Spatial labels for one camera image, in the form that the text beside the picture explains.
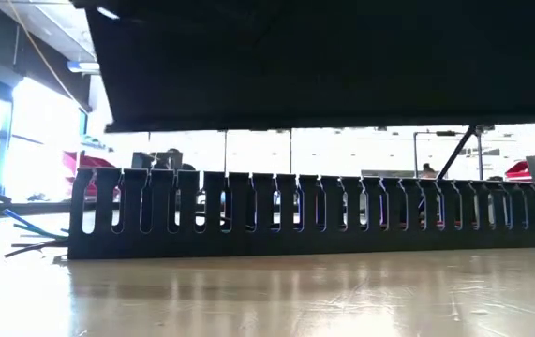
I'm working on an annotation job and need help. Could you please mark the black background stand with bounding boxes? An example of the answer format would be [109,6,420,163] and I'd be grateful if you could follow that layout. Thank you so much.
[411,129,486,182]

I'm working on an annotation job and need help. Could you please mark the black duct cover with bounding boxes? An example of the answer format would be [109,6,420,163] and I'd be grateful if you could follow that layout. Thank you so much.
[69,0,535,135]

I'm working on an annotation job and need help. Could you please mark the green wire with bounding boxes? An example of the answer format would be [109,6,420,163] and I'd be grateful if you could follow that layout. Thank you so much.
[12,223,69,240]

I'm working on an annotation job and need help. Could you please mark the ceiling light bar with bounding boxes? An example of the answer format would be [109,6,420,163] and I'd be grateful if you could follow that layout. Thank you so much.
[67,59,102,76]

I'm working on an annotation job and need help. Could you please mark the red background bin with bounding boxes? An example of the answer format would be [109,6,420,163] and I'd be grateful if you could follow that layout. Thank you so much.
[504,160,530,183]

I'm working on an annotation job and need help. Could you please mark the red storage bins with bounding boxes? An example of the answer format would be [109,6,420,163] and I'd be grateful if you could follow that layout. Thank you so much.
[62,150,121,198]

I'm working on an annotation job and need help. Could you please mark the black background monitor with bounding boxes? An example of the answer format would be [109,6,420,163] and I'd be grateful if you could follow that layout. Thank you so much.
[129,151,185,172]

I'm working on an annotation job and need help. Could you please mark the black slotted cable duct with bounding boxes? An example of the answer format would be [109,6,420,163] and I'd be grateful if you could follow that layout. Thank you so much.
[67,167,535,261]

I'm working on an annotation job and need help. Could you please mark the person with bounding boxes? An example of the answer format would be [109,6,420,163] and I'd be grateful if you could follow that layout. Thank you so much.
[153,147,197,172]
[418,162,440,181]

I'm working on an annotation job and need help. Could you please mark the bundle of coloured wires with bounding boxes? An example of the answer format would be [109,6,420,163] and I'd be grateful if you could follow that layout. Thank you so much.
[2,208,69,235]

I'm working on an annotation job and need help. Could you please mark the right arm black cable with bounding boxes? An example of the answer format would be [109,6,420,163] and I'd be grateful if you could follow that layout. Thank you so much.
[437,124,480,182]

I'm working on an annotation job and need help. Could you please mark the yellow hanging cord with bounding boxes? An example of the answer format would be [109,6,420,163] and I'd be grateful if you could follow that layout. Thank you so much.
[7,0,95,116]

